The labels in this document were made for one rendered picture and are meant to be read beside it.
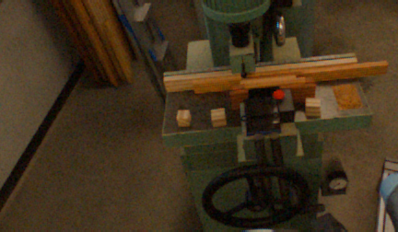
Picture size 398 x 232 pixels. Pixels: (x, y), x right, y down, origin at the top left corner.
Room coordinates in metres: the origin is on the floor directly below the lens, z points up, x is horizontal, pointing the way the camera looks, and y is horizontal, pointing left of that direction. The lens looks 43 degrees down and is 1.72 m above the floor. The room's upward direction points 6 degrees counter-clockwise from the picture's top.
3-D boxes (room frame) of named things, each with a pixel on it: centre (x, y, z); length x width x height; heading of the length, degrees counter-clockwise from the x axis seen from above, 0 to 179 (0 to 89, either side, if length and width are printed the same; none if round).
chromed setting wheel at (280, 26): (1.00, -0.12, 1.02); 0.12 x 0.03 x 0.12; 0
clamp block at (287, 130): (0.67, -0.04, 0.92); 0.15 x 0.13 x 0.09; 90
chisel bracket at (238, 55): (0.89, 0.01, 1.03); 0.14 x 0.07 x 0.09; 0
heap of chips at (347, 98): (0.78, -0.29, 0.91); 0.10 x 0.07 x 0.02; 0
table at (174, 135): (0.76, -0.04, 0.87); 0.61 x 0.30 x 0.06; 90
